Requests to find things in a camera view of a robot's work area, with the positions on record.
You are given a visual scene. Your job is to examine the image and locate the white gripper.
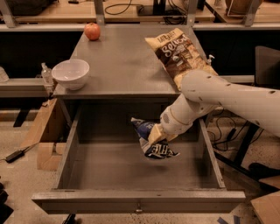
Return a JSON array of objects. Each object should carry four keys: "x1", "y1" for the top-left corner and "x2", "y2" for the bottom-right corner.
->
[{"x1": 148, "y1": 94, "x2": 216, "y2": 145}]

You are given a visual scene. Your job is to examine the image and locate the blue chip bag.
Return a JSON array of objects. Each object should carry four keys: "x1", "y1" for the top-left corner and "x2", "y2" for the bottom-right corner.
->
[{"x1": 130, "y1": 117, "x2": 179, "y2": 160}]

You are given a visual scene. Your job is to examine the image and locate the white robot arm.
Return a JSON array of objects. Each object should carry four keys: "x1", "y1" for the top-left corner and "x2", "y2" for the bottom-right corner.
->
[{"x1": 148, "y1": 70, "x2": 280, "y2": 144}]

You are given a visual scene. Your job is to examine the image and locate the open grey top drawer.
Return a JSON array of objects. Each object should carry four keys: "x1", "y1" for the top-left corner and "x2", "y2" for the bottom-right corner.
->
[{"x1": 32, "y1": 101, "x2": 245, "y2": 214}]

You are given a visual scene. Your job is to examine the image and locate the yellow brown chip bag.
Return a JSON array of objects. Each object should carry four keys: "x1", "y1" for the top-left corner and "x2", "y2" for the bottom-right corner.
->
[{"x1": 145, "y1": 28, "x2": 217, "y2": 90}]

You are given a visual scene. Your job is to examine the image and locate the grey cabinet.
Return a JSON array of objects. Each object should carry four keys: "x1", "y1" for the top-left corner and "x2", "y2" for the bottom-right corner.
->
[{"x1": 52, "y1": 24, "x2": 225, "y2": 126}]

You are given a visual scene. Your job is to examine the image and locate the small pump bottle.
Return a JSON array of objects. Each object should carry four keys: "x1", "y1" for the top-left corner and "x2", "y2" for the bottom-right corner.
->
[{"x1": 207, "y1": 54, "x2": 215, "y2": 66}]

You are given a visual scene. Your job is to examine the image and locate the white bowl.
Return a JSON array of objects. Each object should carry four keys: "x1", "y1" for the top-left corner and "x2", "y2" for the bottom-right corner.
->
[{"x1": 52, "y1": 59, "x2": 89, "y2": 90}]

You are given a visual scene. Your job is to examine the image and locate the cardboard box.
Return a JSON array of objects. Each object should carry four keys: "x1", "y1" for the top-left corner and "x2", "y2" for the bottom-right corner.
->
[{"x1": 20, "y1": 99, "x2": 67, "y2": 171}]

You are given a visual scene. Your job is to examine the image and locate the red apple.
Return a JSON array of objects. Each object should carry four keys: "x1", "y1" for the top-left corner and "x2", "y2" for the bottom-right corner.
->
[{"x1": 84, "y1": 23, "x2": 101, "y2": 40}]

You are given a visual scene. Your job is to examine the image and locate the black chair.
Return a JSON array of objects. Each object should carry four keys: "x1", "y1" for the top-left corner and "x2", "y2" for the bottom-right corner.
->
[{"x1": 215, "y1": 45, "x2": 280, "y2": 191}]

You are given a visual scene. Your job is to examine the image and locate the cardboard sheet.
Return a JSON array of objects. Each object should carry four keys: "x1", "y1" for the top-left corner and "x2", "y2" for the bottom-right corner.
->
[{"x1": 250, "y1": 174, "x2": 280, "y2": 224}]

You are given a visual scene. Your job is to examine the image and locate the clear sanitizer bottle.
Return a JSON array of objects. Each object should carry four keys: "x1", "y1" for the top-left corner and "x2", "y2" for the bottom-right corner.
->
[{"x1": 41, "y1": 62, "x2": 53, "y2": 85}]

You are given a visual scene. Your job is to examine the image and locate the black power adapter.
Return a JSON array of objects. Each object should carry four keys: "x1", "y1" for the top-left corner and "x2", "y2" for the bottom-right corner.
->
[{"x1": 5, "y1": 150, "x2": 24, "y2": 164}]

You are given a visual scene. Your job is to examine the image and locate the black floor cables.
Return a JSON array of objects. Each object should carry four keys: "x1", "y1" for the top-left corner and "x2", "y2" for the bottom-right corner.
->
[{"x1": 206, "y1": 108, "x2": 265, "y2": 152}]

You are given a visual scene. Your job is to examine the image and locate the black cable on shelf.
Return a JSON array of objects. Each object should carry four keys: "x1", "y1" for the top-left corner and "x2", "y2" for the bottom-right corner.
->
[{"x1": 104, "y1": 0, "x2": 145, "y2": 17}]

